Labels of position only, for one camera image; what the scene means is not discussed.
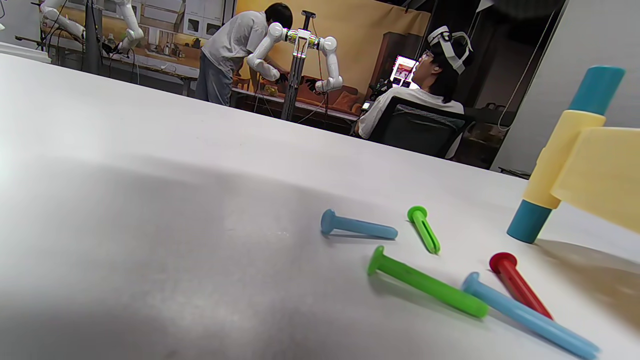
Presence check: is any blue toy nail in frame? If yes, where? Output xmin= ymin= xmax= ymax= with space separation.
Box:
xmin=460 ymin=271 xmax=601 ymax=360
xmin=320 ymin=208 xmax=399 ymax=241

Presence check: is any green toy nail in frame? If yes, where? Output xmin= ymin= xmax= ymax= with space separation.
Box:
xmin=406 ymin=205 xmax=442 ymax=256
xmin=367 ymin=245 xmax=490 ymax=319

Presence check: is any red toy nail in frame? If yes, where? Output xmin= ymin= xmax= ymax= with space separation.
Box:
xmin=488 ymin=251 xmax=554 ymax=321

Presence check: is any yellow round tap bench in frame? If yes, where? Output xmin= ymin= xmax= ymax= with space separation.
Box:
xmin=506 ymin=66 xmax=640 ymax=245

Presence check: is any grey workbench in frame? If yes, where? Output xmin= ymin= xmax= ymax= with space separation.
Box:
xmin=14 ymin=34 xmax=201 ymax=97
xmin=231 ymin=86 xmax=362 ymax=135

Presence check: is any black robot stand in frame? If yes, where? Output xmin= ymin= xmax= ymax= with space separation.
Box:
xmin=280 ymin=9 xmax=318 ymax=122
xmin=82 ymin=0 xmax=104 ymax=76

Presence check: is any black office chair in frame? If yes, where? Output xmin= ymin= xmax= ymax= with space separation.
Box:
xmin=368 ymin=96 xmax=476 ymax=160

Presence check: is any computer monitor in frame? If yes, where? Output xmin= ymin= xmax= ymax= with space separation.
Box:
xmin=390 ymin=54 xmax=420 ymax=90

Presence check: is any orange room scene backdrop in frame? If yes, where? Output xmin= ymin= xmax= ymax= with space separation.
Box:
xmin=232 ymin=0 xmax=432 ymax=121

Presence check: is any white headset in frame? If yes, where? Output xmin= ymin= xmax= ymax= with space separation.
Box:
xmin=427 ymin=25 xmax=474 ymax=76

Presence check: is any kitchen scene backdrop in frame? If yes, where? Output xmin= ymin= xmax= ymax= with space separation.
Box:
xmin=42 ymin=0 xmax=236 ymax=81

